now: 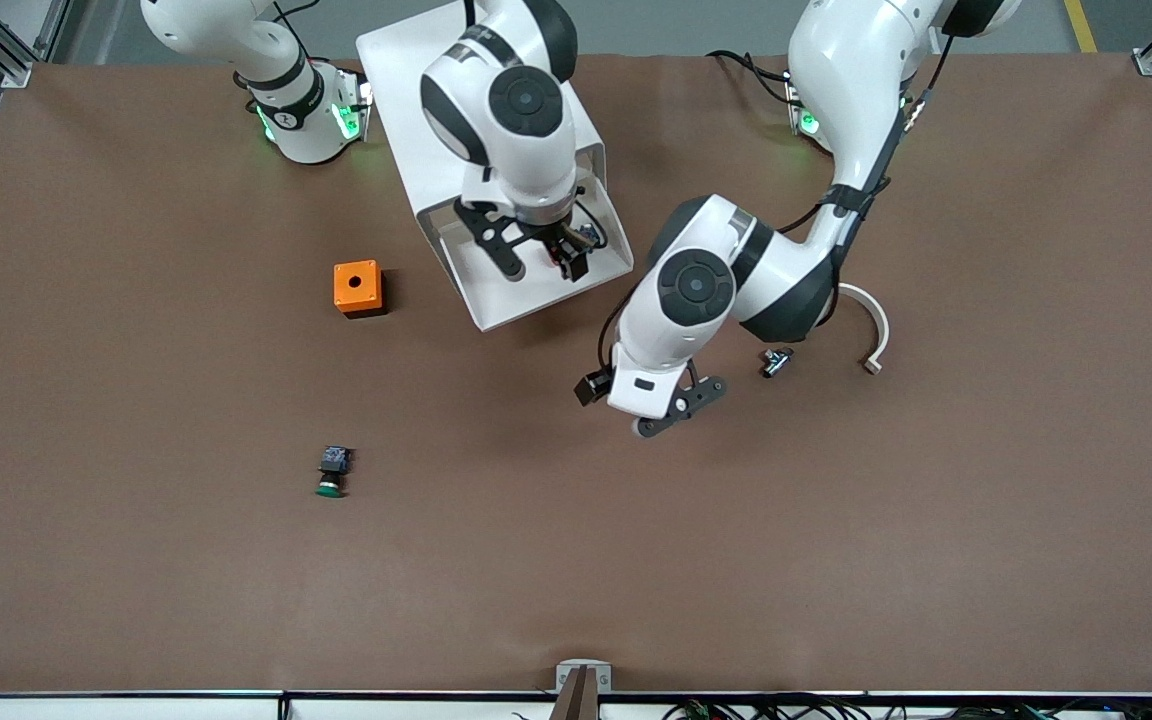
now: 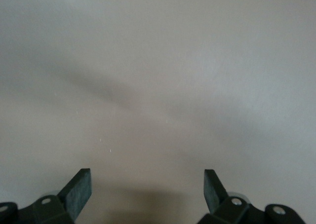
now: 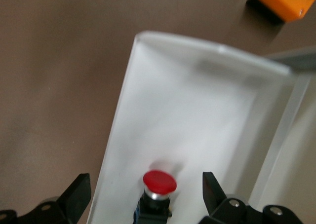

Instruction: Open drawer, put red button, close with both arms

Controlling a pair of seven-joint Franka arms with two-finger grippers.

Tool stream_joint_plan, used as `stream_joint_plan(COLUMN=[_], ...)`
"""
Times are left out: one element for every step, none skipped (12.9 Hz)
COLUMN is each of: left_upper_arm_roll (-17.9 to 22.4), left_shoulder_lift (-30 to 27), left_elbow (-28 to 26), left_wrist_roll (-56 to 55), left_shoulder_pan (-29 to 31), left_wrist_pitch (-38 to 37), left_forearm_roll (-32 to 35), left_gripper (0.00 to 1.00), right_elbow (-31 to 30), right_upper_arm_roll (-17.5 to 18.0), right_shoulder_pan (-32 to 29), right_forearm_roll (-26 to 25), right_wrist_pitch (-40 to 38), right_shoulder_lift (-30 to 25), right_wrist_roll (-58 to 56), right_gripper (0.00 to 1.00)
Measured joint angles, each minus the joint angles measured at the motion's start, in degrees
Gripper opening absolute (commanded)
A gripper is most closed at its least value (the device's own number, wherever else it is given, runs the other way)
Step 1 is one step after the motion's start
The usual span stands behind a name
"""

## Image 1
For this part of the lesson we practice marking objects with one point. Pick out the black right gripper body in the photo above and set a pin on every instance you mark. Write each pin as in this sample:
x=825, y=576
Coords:
x=564, y=244

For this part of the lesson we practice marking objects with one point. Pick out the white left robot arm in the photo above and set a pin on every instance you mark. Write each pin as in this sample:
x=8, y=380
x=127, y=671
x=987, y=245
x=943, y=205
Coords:
x=836, y=80

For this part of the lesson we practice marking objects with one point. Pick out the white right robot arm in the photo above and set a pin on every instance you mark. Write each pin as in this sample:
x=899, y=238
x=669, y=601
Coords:
x=526, y=150

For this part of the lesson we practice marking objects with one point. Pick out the white drawer cabinet housing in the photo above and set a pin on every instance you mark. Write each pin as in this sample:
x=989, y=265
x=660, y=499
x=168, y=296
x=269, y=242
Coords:
x=396, y=100

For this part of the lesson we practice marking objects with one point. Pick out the green push button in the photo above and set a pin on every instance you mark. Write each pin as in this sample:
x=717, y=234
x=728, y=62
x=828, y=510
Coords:
x=331, y=489

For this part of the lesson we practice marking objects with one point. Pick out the brown table cover sheet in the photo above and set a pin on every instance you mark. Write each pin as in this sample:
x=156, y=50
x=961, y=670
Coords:
x=636, y=550

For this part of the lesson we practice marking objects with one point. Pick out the metal tee fitting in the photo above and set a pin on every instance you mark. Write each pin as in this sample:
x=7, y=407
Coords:
x=776, y=362

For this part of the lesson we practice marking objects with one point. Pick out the yellow floor tape strip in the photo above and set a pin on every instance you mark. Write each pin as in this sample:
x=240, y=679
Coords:
x=1081, y=25

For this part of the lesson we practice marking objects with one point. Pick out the orange button enclosure box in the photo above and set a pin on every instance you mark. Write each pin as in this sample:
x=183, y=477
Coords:
x=344, y=295

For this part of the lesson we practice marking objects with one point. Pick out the aluminium table edge rail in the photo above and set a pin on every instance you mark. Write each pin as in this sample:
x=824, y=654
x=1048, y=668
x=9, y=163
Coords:
x=136, y=705

